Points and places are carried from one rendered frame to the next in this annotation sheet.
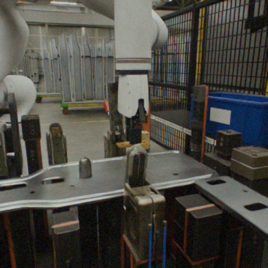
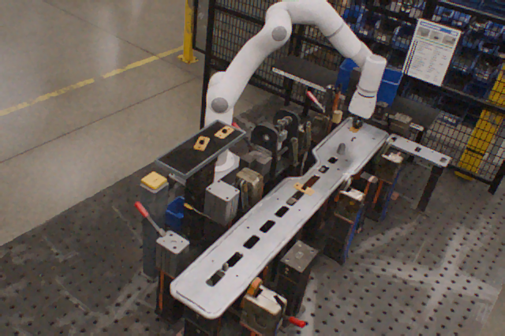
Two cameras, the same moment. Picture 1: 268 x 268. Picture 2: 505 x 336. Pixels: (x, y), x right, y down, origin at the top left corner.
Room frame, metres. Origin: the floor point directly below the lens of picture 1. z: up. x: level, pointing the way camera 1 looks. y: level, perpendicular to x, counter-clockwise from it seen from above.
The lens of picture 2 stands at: (-0.54, 1.63, 2.22)
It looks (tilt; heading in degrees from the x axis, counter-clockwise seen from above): 36 degrees down; 319
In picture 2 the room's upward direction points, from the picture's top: 9 degrees clockwise
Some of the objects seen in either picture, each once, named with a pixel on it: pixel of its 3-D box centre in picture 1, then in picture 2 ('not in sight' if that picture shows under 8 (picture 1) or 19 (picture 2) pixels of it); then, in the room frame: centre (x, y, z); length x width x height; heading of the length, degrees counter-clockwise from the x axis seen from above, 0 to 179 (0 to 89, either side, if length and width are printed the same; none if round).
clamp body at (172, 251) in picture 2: not in sight; (170, 278); (0.44, 1.05, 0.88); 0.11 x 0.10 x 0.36; 21
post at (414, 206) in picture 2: not in sight; (430, 186); (0.36, -0.28, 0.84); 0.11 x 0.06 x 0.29; 21
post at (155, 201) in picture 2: not in sight; (153, 231); (0.63, 1.02, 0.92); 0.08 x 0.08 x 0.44; 21
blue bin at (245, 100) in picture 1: (235, 114); (368, 81); (0.94, -0.36, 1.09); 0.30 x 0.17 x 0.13; 31
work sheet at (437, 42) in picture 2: not in sight; (430, 52); (0.77, -0.55, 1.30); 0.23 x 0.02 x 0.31; 21
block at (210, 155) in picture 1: (214, 204); (368, 144); (0.75, -0.25, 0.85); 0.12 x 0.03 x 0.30; 21
